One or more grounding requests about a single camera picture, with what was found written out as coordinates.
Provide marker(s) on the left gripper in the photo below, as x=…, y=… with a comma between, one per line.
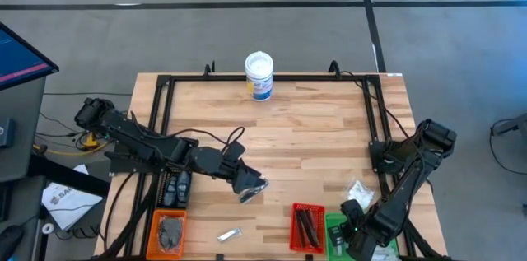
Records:
x=239, y=176

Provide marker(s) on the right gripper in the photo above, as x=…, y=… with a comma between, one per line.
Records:
x=362, y=240

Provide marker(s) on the red plastic basket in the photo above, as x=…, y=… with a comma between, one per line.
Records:
x=293, y=244

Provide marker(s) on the clear cotton swab pack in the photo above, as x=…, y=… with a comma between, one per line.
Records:
x=358, y=191

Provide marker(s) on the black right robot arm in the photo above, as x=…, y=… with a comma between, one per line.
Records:
x=403, y=178

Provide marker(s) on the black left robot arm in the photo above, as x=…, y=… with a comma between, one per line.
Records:
x=136, y=137

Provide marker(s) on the small black box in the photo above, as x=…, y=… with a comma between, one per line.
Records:
x=309, y=257
x=220, y=257

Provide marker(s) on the white printed pouch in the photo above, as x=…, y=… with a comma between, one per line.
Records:
x=385, y=254

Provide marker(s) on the black plastic basket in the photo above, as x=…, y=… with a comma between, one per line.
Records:
x=164, y=174

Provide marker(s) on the orange plastic basket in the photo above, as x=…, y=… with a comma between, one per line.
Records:
x=153, y=232

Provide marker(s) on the disinfecting wipes canister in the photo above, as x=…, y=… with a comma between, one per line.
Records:
x=259, y=67

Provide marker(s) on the white printed booklet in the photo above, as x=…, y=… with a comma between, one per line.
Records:
x=68, y=203

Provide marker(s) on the white tape roll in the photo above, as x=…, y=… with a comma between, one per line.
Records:
x=44, y=228

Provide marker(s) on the grey desk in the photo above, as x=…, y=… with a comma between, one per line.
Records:
x=20, y=100

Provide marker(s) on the small black device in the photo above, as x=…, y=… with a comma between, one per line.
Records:
x=6, y=133

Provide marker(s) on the monitor with blue screen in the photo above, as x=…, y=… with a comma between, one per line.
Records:
x=20, y=59

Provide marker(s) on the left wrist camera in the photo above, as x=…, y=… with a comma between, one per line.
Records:
x=234, y=150

